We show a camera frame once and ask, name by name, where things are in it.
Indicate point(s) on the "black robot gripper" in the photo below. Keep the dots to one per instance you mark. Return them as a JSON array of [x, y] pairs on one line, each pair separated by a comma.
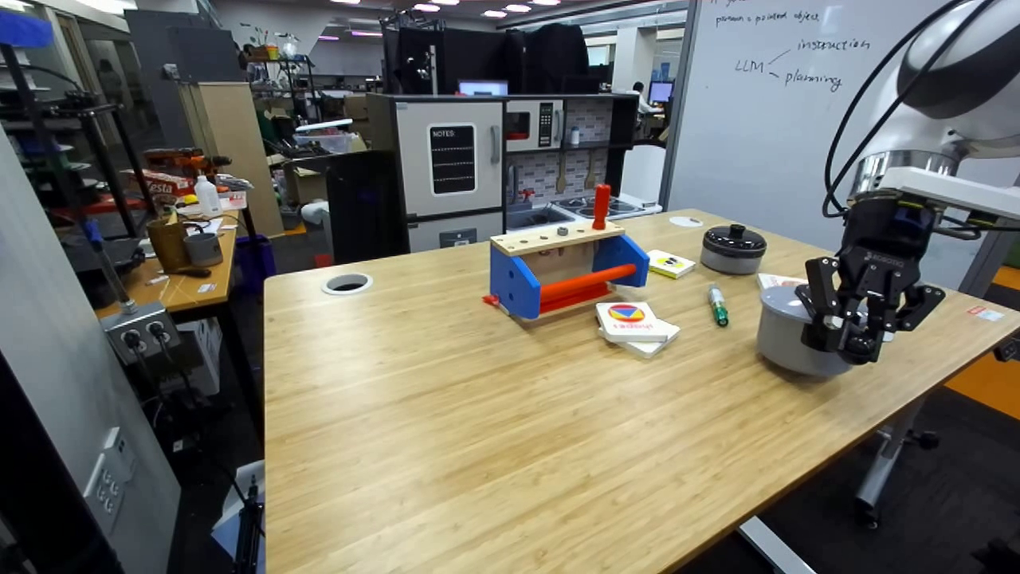
[[887, 239]]

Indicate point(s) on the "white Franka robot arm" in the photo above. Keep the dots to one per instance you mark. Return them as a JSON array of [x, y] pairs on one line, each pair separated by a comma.
[[936, 192]]

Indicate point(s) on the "gray pot with black lid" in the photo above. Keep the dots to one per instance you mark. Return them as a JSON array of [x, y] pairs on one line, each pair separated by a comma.
[[733, 248]]

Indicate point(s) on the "green marker pen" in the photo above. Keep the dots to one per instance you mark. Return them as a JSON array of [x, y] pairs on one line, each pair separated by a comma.
[[717, 306]]

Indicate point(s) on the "black chair base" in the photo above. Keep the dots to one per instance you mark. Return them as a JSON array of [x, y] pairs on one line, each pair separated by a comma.
[[923, 439]]

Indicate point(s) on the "white desk leg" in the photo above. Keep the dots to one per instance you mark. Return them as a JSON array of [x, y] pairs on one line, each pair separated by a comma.
[[881, 457], [772, 543]]

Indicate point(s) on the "yellow notepad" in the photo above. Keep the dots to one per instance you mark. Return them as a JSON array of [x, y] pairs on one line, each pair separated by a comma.
[[670, 265]]

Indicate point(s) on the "large whiteboard panel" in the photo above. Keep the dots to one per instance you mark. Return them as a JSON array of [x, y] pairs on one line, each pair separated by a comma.
[[767, 146]]

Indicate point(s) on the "plain white board book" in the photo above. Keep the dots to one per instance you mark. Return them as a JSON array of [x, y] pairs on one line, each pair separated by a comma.
[[652, 338]]

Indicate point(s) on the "white shapes board book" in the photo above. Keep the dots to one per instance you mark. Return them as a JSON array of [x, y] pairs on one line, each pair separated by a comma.
[[627, 318]]

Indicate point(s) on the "white boxy object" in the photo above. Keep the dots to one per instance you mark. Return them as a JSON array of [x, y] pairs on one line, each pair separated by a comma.
[[643, 177]]

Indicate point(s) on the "orange toy peg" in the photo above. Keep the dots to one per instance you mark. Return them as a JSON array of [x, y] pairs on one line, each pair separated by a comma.
[[601, 208]]

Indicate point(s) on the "distant desktop monitor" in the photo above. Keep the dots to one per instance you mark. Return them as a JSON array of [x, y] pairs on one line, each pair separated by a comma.
[[661, 94]]

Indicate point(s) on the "blue and wood toy toolbox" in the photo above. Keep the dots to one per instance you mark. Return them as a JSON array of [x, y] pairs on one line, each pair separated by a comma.
[[515, 281]]

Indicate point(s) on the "white microwave oven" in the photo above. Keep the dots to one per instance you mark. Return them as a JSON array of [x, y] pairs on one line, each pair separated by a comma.
[[532, 124]]

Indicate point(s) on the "laptop with lit screen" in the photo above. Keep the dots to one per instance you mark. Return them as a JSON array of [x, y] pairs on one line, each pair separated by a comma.
[[483, 87]]

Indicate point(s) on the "white lab oven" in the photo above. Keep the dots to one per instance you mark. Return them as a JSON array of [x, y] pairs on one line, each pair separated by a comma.
[[436, 161]]

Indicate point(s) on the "black equipment stack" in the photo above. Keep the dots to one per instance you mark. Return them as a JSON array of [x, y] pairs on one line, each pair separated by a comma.
[[481, 58]]

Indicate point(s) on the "black low cabinet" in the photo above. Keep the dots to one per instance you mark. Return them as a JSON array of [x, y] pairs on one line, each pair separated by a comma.
[[367, 208]]

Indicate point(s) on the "blue bin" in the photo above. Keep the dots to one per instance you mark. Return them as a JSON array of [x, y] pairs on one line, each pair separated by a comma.
[[257, 261]]

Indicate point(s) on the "tall beige cabinet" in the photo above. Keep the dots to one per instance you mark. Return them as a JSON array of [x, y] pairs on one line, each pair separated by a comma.
[[233, 146]]

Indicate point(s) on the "white object on floor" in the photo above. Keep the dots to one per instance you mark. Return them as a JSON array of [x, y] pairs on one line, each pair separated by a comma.
[[238, 515]]

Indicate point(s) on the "small gray container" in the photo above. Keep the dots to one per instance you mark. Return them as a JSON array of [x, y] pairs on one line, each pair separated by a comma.
[[203, 246]]

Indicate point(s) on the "white plastic bottle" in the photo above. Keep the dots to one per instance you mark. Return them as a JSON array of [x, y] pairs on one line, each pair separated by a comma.
[[210, 196]]

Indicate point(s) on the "wooden side desk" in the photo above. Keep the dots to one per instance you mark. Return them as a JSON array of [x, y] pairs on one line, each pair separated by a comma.
[[180, 289]]

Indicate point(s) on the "small brown box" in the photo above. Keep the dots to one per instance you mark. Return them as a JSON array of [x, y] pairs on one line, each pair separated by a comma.
[[168, 242]]

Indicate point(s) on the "gray power socket box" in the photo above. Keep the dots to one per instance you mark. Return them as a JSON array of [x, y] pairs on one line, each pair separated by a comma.
[[141, 335]]

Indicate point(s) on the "white outlet plate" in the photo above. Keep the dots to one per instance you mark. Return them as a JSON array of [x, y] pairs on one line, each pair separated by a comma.
[[110, 480]]

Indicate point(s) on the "large gray panel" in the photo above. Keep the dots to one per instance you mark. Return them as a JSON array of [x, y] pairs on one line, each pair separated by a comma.
[[53, 372]]

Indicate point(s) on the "black storage rack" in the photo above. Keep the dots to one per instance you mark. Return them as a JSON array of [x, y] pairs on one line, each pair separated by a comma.
[[65, 161]]

